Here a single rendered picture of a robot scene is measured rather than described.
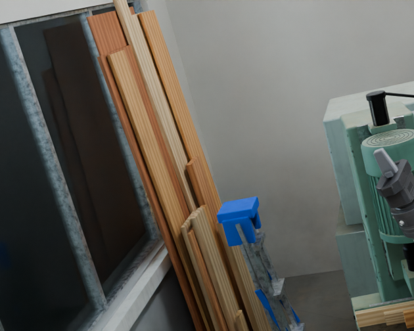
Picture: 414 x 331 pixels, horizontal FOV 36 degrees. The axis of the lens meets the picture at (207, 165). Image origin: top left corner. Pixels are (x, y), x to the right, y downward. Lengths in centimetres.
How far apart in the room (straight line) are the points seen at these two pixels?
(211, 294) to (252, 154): 145
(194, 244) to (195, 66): 159
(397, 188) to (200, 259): 194
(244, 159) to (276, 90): 54
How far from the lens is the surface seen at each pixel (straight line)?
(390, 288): 237
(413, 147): 194
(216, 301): 335
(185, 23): 439
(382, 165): 146
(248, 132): 442
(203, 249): 325
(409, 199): 145
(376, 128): 208
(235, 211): 275
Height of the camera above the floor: 203
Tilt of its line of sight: 14 degrees down
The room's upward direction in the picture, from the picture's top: 16 degrees counter-clockwise
